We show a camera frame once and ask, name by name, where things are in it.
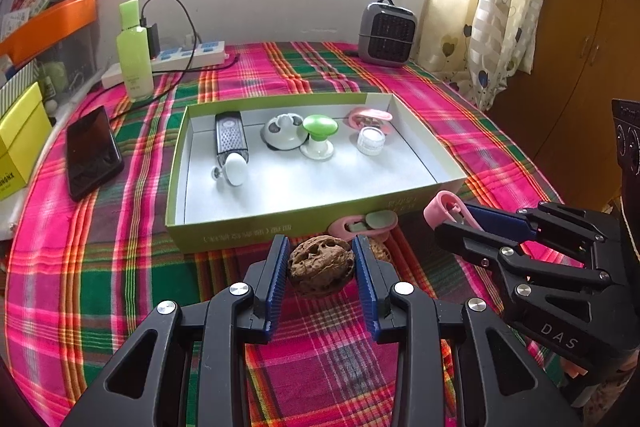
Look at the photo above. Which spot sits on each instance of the white black round gadget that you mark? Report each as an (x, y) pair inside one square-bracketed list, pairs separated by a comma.
[(280, 134)]

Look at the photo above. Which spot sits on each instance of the grey white striped box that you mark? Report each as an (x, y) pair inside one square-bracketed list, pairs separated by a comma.
[(15, 82)]

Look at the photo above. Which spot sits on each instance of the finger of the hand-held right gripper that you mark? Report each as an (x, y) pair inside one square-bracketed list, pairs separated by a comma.
[(500, 218), (480, 247)]

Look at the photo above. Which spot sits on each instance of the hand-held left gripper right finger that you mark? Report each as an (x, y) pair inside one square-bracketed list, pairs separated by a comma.
[(365, 292)]

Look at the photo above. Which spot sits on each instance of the brown wooden cabinet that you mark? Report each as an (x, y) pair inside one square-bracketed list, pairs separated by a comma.
[(575, 57)]

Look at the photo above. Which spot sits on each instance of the grey portable heater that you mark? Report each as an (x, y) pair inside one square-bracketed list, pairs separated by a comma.
[(390, 34)]

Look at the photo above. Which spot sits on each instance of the black charger plug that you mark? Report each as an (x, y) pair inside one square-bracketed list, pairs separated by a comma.
[(152, 39)]

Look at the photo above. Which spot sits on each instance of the light green bottle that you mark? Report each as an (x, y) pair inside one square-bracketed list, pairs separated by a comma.
[(134, 67)]

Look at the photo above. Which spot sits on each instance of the white blue power strip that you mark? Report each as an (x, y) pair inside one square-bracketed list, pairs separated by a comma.
[(200, 52)]

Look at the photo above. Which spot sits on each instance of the yellow green cardboard box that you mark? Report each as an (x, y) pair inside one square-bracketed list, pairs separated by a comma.
[(20, 142)]

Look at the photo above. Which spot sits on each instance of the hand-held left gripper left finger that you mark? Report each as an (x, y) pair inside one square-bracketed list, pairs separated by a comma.
[(277, 287)]

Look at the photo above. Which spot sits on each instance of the orange plastic bin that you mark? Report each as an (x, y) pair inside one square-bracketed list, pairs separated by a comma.
[(55, 19)]

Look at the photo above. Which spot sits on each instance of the heart print curtain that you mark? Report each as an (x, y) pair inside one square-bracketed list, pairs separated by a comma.
[(500, 7)]

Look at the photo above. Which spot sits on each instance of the clear plastic container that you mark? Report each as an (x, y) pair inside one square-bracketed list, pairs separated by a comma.
[(65, 62)]

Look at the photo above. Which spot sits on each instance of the pale patterned cloth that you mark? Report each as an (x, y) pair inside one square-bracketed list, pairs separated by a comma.
[(615, 397)]

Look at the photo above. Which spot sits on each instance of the black smartphone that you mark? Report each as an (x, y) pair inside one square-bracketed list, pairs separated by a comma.
[(92, 152)]

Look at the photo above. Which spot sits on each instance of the brown walnut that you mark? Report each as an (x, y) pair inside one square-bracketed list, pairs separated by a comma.
[(380, 251), (320, 264)]

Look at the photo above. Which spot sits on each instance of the pink green plaid blanket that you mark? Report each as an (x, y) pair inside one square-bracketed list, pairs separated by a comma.
[(125, 257)]

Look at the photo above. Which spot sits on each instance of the green white cardboard box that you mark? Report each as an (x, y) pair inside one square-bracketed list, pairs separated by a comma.
[(310, 177)]

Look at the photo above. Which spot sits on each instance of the pile of small packets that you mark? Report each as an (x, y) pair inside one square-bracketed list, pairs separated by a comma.
[(25, 7)]

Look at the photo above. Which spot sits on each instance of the pink green clip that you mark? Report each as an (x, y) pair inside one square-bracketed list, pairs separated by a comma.
[(350, 227)]

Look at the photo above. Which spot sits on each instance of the white round knob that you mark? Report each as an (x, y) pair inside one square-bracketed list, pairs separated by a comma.
[(235, 169)]

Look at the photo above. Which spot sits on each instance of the green white mushroom gadget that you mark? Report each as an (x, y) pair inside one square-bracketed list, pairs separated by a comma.
[(320, 127)]

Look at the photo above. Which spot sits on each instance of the translucent round jar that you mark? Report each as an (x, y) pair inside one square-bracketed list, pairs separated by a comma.
[(371, 139)]

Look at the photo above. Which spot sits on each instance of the pink looped plastic clip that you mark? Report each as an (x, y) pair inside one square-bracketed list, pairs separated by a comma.
[(437, 207)]

